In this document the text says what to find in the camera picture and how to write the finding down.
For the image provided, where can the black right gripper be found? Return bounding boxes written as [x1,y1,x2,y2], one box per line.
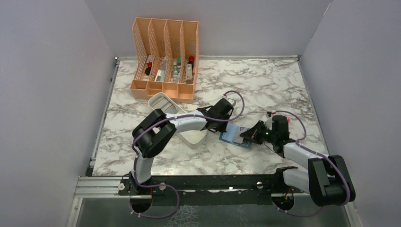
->
[240,120,277,145]

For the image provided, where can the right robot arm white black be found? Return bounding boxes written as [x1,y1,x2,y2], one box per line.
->
[239,114,356,207]

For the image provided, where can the black mounting rail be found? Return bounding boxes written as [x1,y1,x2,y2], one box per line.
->
[118,174,300,206]

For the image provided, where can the red black item in organizer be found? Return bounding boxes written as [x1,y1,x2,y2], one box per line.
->
[144,61,152,76]

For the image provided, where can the white oblong plastic tray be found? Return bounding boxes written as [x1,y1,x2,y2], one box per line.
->
[148,92,206,149]

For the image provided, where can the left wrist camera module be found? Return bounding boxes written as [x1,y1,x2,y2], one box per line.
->
[226,98,236,107]

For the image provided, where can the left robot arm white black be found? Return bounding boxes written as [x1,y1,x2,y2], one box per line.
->
[130,98,234,194]

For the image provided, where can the teal card holder wallet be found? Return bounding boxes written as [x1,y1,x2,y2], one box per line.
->
[218,122,254,149]

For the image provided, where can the red capped stick in organizer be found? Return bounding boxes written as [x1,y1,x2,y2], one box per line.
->
[185,56,195,84]

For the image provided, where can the teal capped tubes in organizer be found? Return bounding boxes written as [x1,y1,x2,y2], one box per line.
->
[171,56,181,83]

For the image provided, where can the peach plastic file organizer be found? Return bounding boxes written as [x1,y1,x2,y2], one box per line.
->
[130,17,200,103]

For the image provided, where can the grey box in organizer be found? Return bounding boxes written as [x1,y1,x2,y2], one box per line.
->
[154,59,166,82]

